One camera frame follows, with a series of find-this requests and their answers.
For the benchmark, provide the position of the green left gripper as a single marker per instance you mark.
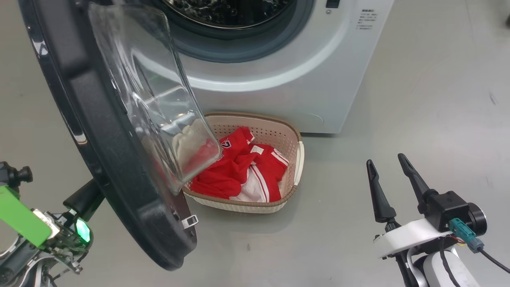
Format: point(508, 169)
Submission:
point(20, 215)

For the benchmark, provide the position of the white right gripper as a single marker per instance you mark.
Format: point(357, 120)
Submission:
point(406, 237)

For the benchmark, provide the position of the black round glass washer door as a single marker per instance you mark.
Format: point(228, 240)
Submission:
point(79, 99)

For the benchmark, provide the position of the red white striped shorts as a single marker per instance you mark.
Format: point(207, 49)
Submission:
point(271, 167)

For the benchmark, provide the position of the red jersey with white print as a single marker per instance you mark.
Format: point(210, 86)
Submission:
point(223, 175)

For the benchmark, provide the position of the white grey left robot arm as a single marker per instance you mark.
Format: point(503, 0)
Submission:
point(16, 267)

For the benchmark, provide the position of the cream perforated laundry basket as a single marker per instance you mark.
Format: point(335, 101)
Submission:
point(275, 131)

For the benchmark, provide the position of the white front-load washing machine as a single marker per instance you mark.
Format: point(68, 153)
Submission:
point(279, 99)

